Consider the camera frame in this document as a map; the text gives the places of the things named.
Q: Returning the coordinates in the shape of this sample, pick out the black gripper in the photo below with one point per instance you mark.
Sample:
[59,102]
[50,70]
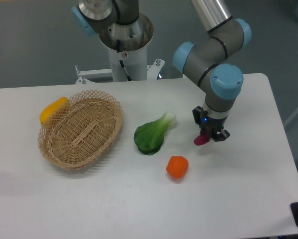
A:
[214,124]

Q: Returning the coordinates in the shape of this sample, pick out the purple sweet potato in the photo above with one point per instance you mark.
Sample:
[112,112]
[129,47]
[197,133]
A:
[202,140]

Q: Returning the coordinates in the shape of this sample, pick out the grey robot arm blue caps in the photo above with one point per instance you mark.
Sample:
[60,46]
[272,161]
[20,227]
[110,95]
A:
[204,64]

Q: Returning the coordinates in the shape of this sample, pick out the orange carrot piece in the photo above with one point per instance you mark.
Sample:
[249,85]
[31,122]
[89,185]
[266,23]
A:
[177,167]

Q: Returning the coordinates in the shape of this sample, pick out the green bok choy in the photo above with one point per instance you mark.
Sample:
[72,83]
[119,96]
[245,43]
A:
[149,137]

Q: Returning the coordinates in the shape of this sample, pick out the woven wicker basket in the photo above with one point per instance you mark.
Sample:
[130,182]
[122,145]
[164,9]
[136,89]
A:
[79,132]

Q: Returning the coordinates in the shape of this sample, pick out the yellow mango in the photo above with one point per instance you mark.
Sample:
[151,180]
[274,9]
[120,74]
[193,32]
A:
[51,108]

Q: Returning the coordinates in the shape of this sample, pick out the white metal frame at right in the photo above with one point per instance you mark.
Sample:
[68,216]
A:
[292,116]

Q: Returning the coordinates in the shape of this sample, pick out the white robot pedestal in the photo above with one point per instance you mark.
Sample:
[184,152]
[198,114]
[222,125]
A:
[127,47]

